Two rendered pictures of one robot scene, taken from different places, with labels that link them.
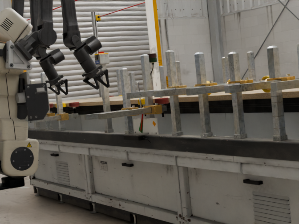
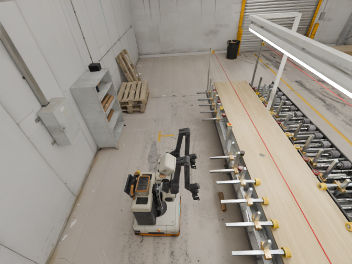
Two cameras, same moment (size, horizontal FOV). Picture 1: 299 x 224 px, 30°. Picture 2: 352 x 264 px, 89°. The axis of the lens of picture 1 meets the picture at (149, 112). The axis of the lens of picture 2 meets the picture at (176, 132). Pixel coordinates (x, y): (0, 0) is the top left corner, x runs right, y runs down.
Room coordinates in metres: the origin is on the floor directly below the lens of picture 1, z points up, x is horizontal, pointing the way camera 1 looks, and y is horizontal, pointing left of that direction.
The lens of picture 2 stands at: (1.53, -0.25, 2.88)
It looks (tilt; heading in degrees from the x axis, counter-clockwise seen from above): 40 degrees down; 35
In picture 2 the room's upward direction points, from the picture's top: 4 degrees counter-clockwise
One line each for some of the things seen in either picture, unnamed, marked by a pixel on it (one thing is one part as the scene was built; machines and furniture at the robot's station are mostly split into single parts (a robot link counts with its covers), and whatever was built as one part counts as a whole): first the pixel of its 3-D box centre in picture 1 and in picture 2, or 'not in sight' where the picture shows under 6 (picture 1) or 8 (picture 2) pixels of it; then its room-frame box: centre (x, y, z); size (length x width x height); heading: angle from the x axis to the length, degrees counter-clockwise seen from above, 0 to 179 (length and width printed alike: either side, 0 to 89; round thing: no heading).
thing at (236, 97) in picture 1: (237, 103); (253, 223); (2.60, -0.41, 0.87); 0.04 x 0.04 x 0.48; 33
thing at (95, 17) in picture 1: (100, 63); (256, 66); (5.98, 0.47, 1.25); 0.15 x 0.08 x 1.10; 33
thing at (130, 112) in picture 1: (133, 112); (225, 171); (3.12, 0.09, 0.84); 0.43 x 0.03 x 0.04; 123
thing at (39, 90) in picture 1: (25, 96); (174, 179); (2.56, 0.56, 0.99); 0.28 x 0.16 x 0.22; 30
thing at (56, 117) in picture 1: (51, 118); (212, 119); (4.19, 0.74, 0.80); 0.43 x 0.03 x 0.04; 123
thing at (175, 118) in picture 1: (173, 94); (241, 179); (3.02, -0.14, 0.93); 0.04 x 0.04 x 0.48; 33
